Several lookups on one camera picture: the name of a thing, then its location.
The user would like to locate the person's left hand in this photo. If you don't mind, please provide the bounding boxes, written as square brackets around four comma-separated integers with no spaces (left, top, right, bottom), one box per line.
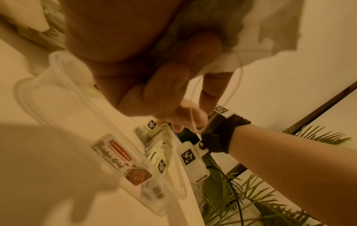
[60,0,224,120]

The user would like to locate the person's right hand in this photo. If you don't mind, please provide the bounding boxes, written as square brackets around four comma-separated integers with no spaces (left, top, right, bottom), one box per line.
[167,71,252,155]

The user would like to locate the white cloth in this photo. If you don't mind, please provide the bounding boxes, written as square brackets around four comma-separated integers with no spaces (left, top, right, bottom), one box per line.
[152,0,304,74]

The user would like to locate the person's right forearm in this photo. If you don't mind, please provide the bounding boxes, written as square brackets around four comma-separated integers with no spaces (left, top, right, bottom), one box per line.
[228,124,357,226]

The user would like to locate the green palm plant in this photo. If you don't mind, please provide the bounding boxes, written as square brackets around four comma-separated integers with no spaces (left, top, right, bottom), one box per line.
[199,125,353,226]

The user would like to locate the row of small white packets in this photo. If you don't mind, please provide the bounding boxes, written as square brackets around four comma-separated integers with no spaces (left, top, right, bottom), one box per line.
[134,119,175,177]

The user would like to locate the clear plastic container with label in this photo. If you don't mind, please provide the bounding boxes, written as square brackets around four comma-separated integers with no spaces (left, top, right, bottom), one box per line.
[15,51,188,217]

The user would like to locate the white wrist camera with markers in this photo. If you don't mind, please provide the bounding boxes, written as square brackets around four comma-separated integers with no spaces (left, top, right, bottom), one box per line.
[176,105,238,184]

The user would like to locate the black cable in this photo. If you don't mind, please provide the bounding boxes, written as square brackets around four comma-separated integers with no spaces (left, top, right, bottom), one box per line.
[219,166,247,226]

